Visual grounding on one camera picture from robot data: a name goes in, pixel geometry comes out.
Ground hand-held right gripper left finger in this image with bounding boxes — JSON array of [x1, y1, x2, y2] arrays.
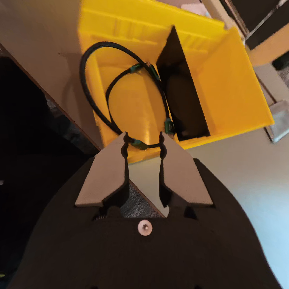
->
[[75, 132, 130, 207]]

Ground black bin divider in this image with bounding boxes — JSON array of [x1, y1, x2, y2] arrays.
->
[[156, 25, 211, 142]]

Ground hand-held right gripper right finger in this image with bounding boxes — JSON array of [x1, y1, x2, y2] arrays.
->
[[159, 131, 214, 208]]

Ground green plug braided hdmi cable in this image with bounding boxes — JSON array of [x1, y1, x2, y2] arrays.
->
[[105, 62, 162, 149], [79, 41, 175, 151]]

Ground yellow plastic bin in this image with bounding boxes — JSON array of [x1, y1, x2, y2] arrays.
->
[[78, 0, 275, 164]]

